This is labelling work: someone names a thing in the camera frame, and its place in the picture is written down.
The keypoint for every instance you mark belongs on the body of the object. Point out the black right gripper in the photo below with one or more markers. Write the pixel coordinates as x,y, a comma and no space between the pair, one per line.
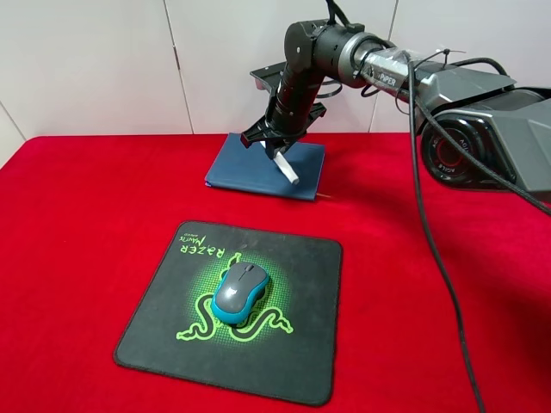
273,139

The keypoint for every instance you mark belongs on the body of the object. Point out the white marker pen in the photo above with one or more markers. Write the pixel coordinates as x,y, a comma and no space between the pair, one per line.
285,167

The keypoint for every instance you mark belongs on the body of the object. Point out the grey and blue computer mouse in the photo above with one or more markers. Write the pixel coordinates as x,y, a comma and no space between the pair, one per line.
238,291

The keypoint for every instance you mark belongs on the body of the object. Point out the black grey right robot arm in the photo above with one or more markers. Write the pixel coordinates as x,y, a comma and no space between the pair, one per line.
475,127

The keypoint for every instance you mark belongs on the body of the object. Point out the blue notebook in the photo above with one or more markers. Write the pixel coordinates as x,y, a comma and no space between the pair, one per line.
250,170

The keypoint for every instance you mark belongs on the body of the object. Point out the black green Razer mouse pad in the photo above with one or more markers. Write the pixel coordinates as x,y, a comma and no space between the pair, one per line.
284,349

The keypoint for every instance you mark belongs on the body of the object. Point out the red velvet tablecloth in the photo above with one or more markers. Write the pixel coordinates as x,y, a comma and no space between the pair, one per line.
86,220

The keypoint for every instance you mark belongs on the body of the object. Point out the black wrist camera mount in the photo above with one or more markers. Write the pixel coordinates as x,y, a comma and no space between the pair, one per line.
268,77

